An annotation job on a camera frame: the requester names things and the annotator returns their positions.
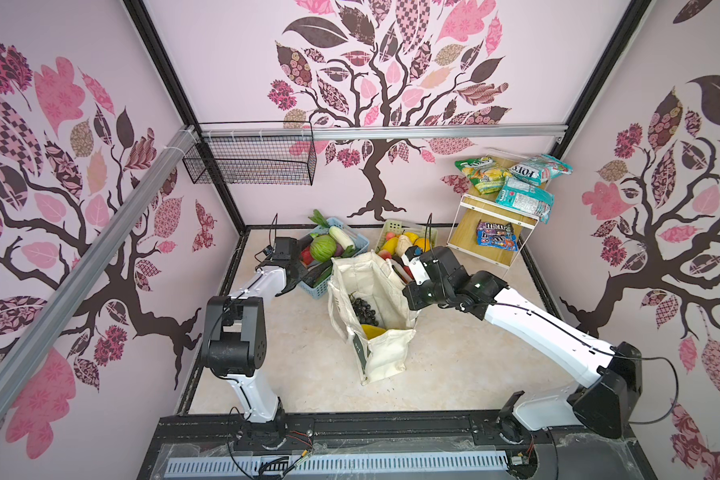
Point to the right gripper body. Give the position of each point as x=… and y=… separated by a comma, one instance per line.
x=420, y=295

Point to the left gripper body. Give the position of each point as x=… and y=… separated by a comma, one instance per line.
x=299, y=271

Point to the cream canvas grocery bag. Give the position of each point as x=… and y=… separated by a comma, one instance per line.
x=375, y=280

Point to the black grape bunch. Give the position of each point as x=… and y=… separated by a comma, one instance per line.
x=364, y=311

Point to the yellow lemon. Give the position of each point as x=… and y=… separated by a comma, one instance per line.
x=371, y=331

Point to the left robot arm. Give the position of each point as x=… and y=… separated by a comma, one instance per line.
x=234, y=341

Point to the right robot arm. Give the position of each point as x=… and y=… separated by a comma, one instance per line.
x=607, y=379

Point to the green yellow snack bag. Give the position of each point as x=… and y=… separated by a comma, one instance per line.
x=485, y=174

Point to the teal white snack bag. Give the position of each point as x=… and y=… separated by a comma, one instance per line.
x=540, y=169

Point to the green cabbage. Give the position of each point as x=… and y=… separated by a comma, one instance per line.
x=323, y=248

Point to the orange fruit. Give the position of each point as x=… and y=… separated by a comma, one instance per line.
x=423, y=244

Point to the green cucumber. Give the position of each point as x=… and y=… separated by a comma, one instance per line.
x=325, y=273

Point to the beige pear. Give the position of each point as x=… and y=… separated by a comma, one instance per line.
x=403, y=244

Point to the white daikon radish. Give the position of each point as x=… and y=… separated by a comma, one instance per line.
x=341, y=237

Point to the white wooden shelf rack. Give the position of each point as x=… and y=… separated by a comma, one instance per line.
x=474, y=207

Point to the blue plastic vegetable basket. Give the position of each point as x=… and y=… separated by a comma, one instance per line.
x=361, y=245

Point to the green plastic fruit basket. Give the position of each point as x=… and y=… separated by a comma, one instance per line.
x=397, y=236

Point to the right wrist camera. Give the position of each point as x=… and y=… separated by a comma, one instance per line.
x=417, y=268

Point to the black wire wall basket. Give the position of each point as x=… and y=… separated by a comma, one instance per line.
x=253, y=152

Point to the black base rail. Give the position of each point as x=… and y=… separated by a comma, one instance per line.
x=554, y=453

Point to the white cable duct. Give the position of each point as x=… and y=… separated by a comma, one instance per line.
x=333, y=465

